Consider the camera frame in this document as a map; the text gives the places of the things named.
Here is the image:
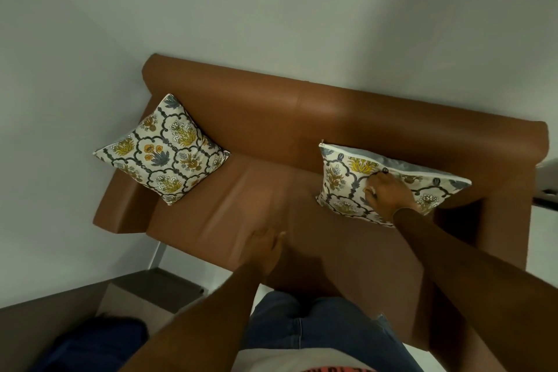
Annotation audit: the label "person's left forearm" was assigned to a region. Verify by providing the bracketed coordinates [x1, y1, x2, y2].
[120, 260, 263, 372]

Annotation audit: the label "white shirt with red print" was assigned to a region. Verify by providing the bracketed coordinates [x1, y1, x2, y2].
[231, 346, 376, 372]

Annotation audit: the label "floral cushion with grey back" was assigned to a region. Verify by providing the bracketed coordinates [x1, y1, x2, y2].
[316, 143, 472, 228]

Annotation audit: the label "floral cushion with blue trellis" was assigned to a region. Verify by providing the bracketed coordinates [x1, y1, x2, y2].
[93, 94, 231, 206]

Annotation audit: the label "metal sofa leg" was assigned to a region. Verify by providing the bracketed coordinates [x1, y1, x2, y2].
[149, 242, 169, 273]

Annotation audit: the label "person's right hand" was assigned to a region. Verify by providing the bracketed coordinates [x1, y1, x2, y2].
[363, 168, 423, 224]

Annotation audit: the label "brown leather sofa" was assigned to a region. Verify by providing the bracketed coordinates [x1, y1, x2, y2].
[93, 53, 549, 361]

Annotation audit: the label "person's left hand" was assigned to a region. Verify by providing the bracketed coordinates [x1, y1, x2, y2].
[242, 228, 287, 276]

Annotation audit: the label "person's right forearm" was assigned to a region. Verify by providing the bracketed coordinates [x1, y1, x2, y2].
[392, 208, 558, 372]

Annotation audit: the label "grey topped side table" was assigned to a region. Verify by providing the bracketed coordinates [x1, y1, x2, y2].
[0, 267, 206, 361]

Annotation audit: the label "dark blue bag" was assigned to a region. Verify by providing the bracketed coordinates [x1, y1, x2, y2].
[33, 315, 149, 372]

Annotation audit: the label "blue denim jeans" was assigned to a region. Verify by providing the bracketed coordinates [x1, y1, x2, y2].
[242, 291, 423, 372]

